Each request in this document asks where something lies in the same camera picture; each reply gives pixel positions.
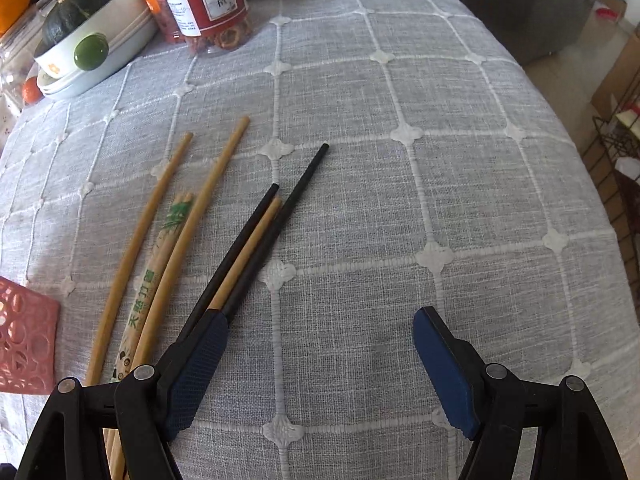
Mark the black chopstick short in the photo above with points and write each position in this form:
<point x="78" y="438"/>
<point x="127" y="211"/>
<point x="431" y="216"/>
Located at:
<point x="226" y="264"/>

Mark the disposable chopsticks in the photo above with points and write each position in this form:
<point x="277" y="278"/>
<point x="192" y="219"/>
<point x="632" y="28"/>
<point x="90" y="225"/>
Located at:
<point x="153" y="271"/>

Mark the orange fruit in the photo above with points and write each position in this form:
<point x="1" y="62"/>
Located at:
<point x="10" y="12"/>

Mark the black chopstick long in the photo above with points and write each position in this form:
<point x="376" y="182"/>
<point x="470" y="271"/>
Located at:
<point x="261" y="253"/>

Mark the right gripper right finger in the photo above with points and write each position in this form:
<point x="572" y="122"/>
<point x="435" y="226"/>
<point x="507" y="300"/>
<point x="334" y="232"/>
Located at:
<point x="492" y="407"/>

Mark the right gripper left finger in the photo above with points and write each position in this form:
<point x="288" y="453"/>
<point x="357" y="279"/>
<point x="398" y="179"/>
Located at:
<point x="148" y="408"/>

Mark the green lime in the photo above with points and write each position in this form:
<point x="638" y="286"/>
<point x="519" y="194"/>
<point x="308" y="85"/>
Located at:
<point x="91" y="52"/>

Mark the grey checked tablecloth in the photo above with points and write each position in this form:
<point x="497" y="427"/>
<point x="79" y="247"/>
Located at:
<point x="449" y="182"/>

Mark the glass jar with tomatoes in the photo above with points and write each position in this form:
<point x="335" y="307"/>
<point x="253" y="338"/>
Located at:
<point x="18" y="47"/>

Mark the red label dried fruit jar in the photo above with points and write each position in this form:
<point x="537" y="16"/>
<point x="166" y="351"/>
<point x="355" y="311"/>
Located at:
<point x="221" y="24"/>

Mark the black wire rack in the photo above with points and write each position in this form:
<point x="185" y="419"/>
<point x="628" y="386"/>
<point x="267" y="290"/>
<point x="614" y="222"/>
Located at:
<point x="612" y="161"/>

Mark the stacked white plates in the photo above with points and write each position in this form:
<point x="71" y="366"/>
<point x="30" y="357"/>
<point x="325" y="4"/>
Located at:
<point x="121" y="54"/>

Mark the white ceramic bowl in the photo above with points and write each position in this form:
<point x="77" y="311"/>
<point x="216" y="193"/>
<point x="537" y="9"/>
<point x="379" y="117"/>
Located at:
<point x="113" y="21"/>

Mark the pink perforated basket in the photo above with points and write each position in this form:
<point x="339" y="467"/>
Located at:
<point x="28" y="323"/>

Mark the wooden chopstick tall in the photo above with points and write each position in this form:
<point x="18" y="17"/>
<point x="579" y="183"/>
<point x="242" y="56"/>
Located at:
<point x="174" y="264"/>

